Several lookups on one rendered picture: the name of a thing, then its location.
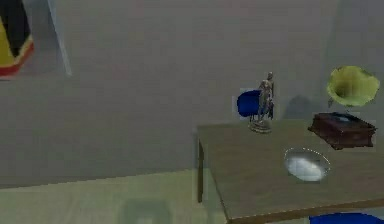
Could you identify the clear glass bowl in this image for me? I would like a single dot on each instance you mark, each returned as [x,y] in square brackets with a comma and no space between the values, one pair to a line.
[306,165]

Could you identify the blue chair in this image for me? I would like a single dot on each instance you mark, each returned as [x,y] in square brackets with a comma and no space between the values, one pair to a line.
[343,219]
[248,103]

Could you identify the grey human figure statue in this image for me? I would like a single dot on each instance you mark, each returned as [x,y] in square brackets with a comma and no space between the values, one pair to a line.
[265,100]

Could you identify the brown wooden table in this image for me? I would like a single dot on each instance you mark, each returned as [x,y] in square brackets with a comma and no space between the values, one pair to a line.
[253,173]

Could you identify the yellow black red wall picture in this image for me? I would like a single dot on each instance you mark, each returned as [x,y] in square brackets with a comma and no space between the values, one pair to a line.
[13,40]

